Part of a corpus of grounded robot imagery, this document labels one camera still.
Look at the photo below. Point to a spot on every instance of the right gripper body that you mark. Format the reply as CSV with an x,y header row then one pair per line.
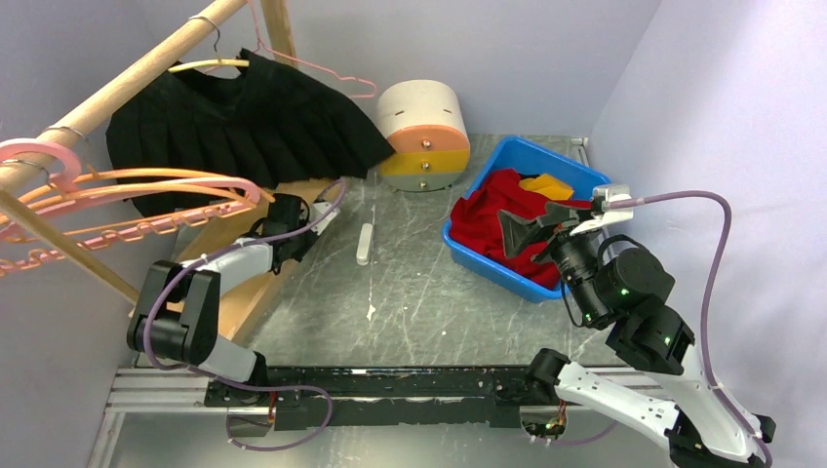
x,y
575,255

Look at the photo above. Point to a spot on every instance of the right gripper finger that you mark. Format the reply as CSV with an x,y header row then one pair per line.
x,y
519,233
561,211

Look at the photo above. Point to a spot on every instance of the yellow skirt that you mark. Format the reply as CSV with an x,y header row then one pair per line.
x,y
548,186

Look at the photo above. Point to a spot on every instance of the red pleated skirt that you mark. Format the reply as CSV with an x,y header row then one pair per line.
x,y
476,227

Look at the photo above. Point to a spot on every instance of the black garment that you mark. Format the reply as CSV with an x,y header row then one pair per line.
x,y
270,124

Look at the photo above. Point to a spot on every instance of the yellow hanger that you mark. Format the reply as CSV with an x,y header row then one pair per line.
x,y
218,61

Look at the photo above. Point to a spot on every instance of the orange wavy hanger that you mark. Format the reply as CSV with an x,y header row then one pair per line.
x,y
223,203

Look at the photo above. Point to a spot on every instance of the pink plastic hanger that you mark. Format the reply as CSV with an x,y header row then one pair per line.
x,y
12,148

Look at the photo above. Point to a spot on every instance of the orange hanger with red skirt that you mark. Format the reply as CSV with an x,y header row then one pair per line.
x,y
252,192

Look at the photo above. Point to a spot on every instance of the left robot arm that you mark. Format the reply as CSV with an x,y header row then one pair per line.
x,y
177,314

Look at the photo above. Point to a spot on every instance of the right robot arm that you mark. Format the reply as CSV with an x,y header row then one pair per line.
x,y
698,423

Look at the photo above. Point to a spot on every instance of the blue plastic bin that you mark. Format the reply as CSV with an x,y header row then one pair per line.
x,y
526,158

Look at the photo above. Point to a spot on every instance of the round cream drawer box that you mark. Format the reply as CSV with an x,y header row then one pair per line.
x,y
422,120

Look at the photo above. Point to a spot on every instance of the small white block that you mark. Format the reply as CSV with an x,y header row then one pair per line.
x,y
365,244

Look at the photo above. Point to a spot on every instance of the wooden clothes rack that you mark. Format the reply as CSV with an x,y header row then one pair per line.
x,y
250,302

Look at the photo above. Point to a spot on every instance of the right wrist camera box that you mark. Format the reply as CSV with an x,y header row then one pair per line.
x,y
602,212

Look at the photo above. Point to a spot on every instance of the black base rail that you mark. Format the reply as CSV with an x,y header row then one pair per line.
x,y
499,396

